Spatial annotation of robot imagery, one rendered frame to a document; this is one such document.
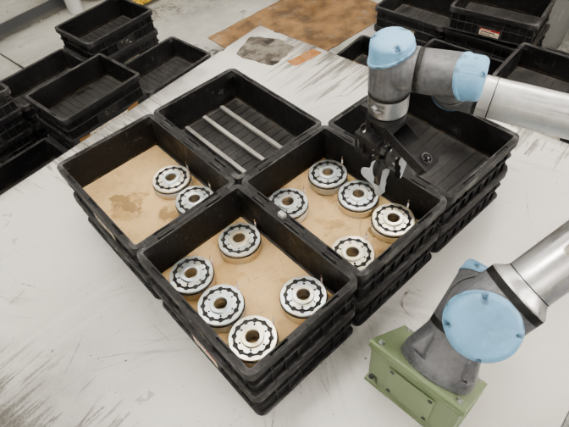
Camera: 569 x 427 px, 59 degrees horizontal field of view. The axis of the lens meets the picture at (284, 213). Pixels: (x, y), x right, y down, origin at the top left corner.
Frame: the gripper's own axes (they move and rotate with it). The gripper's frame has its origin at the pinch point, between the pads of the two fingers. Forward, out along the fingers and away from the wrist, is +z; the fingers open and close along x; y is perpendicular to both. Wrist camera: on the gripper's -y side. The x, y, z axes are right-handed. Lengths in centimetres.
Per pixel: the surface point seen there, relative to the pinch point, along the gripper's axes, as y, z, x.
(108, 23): 212, 54, -27
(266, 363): -8.5, 4.3, 44.7
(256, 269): 14.2, 15.4, 29.6
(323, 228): 11.8, 16.7, 10.0
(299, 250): 8.4, 10.9, 20.8
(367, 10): 174, 113, -192
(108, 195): 62, 15, 42
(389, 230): -1.4, 14.1, 1.1
